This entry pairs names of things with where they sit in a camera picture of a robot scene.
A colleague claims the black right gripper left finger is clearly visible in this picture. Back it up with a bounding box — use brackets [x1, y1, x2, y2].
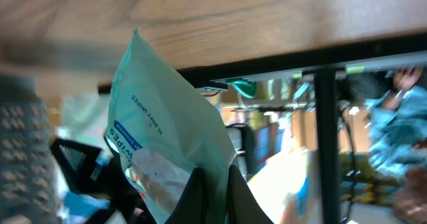
[165, 167, 208, 224]

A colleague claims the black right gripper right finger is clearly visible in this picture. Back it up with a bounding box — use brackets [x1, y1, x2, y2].
[227, 165, 273, 224]

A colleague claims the mint green wipes pack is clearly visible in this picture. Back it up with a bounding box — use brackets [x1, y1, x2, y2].
[105, 31, 236, 223]

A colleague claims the grey plastic shopping basket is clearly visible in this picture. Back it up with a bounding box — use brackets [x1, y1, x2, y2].
[1, 74, 60, 224]

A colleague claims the person in blue shirt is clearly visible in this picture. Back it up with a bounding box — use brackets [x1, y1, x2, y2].
[346, 66, 427, 224]

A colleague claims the black vertical frame post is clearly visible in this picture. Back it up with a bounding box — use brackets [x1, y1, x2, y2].
[314, 71, 341, 224]

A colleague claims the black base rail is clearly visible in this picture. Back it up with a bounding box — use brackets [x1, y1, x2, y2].
[98, 33, 427, 95]

